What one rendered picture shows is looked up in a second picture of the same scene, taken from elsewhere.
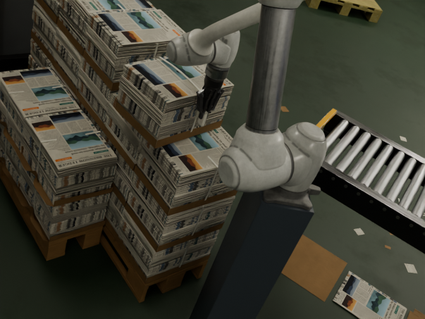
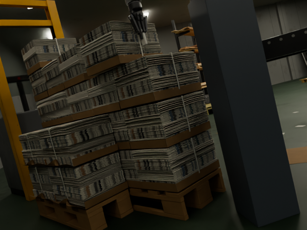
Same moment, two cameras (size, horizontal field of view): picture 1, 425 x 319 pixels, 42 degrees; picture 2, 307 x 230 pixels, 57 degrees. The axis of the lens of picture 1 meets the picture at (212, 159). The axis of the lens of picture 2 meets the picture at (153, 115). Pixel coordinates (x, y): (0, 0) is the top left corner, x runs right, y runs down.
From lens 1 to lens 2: 161 cm
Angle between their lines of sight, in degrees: 34
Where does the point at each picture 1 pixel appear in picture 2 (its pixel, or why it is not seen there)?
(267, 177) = not seen: outside the picture
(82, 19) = (55, 66)
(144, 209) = (142, 127)
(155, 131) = (113, 49)
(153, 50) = not seen: hidden behind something
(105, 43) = (70, 57)
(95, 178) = (98, 134)
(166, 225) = (160, 112)
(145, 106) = (100, 44)
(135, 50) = not seen: hidden behind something
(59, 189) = (71, 148)
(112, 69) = (79, 65)
